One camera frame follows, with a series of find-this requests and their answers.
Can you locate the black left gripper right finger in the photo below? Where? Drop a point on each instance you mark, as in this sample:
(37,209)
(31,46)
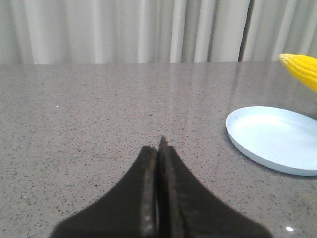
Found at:
(188,210)

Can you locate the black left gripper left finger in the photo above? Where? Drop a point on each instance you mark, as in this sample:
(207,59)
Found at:
(128,210)

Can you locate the light blue round plate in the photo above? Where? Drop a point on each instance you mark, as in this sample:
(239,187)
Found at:
(276,138)

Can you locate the yellow corn cob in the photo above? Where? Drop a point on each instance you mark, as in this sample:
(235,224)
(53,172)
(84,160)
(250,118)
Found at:
(302,67)

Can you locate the white pleated curtain left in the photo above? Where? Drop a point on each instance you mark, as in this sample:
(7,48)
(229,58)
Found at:
(122,31)

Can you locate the white pleated curtain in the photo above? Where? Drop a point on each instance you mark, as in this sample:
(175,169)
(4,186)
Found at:
(273,27)
(122,31)

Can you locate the white pleated curtain right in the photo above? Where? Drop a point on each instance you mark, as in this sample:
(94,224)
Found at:
(273,27)

